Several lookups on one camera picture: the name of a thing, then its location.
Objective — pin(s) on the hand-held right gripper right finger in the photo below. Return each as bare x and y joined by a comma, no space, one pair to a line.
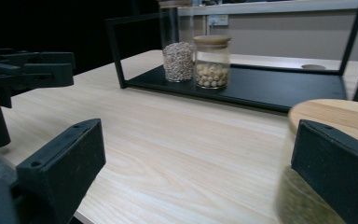
338,168

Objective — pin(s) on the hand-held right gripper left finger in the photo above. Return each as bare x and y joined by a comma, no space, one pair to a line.
62,168

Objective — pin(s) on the glass jar with green beans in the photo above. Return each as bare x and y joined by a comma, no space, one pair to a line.
332,113

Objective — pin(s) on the black two-tier metal rack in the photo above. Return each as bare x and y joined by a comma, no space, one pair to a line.
261,84

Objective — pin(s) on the tall glass jar with grains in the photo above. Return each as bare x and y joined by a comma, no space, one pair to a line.
177,62

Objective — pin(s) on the short jar with white beans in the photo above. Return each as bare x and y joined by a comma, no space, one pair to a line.
212,73

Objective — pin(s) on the beige wooden desk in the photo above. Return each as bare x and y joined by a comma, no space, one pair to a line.
276,6

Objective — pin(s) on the white wall socket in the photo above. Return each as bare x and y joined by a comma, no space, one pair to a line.
218,20

